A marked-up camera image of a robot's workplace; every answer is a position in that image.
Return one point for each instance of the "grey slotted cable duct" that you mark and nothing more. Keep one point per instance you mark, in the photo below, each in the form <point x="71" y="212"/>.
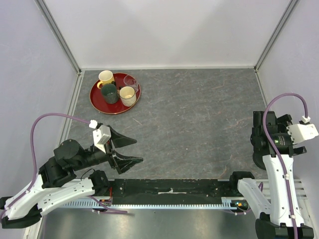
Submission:
<point x="227" y="203"/>

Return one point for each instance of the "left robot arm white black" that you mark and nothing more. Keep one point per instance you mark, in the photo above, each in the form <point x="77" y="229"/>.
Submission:
<point x="55" y="183"/>

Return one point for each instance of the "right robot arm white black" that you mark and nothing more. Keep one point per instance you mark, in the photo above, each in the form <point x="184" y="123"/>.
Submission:
<point x="280" y="216"/>

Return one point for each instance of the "clear glass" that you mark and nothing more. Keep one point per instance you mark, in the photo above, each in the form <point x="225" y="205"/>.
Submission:
<point x="132" y="82"/>

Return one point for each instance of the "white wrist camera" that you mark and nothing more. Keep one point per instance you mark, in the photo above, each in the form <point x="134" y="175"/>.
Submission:
<point x="101" y="135"/>
<point x="302" y="131"/>

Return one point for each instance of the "black phone stand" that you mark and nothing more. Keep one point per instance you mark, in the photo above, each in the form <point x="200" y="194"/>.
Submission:
<point x="258" y="160"/>

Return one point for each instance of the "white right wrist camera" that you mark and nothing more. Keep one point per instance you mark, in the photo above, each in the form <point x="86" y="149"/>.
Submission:
<point x="302" y="131"/>

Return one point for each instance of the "aluminium corner post right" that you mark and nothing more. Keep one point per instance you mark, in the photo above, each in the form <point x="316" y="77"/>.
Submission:
<point x="276" y="33"/>

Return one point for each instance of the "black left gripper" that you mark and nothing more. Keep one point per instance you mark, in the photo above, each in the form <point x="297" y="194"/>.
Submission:
<point x="123" y="163"/>

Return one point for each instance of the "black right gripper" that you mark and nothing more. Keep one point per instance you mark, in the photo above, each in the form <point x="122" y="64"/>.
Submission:
<point x="282" y="122"/>

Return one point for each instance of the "yellow mug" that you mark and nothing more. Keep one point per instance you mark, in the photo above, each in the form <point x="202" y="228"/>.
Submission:
<point x="105" y="77"/>

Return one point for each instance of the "red round tray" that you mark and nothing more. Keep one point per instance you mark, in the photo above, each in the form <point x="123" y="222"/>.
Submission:
<point x="100" y="104"/>

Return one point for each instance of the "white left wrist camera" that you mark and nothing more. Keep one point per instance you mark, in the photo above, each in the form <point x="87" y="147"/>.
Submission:
<point x="101" y="135"/>

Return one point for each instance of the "dark green cup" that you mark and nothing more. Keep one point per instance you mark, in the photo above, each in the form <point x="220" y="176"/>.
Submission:
<point x="110" y="93"/>

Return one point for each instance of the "aluminium corner post left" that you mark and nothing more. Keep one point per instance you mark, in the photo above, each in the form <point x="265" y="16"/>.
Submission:
<point x="58" y="34"/>

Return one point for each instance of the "aluminium corner post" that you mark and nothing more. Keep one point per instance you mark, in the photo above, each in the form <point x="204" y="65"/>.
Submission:
<point x="58" y="34"/>
<point x="276" y="33"/>

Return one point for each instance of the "cream textured cup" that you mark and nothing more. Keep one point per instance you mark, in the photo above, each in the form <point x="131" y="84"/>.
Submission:
<point x="128" y="96"/>

